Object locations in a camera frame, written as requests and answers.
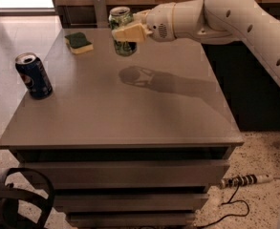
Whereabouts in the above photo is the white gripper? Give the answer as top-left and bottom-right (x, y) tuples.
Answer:
(112, 0), (205, 43)

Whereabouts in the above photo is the green soda can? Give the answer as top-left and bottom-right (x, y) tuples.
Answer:
(109, 7), (137, 56)

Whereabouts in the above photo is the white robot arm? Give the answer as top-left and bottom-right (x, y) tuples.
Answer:
(112, 0), (280, 88)

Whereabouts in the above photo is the green and yellow sponge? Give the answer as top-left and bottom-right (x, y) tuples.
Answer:
(65, 32), (94, 54)

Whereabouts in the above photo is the blue Pepsi can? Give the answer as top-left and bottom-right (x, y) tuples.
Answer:
(15, 52), (53, 99)

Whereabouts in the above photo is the grey drawer cabinet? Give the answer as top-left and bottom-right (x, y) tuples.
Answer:
(0, 29), (243, 229)

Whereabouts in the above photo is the white power strip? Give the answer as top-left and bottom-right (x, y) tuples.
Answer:
(220, 174), (273, 189)

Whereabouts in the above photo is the black chair base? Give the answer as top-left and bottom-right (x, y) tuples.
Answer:
(0, 168), (54, 229)

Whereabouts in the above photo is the left metal bracket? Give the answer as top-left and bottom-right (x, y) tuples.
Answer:
(93, 0), (109, 28)

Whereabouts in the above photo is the metal wall rail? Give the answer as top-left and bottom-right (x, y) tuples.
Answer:
(70, 22), (109, 28)

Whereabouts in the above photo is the black power cable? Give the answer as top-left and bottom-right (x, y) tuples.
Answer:
(195, 184), (250, 229)

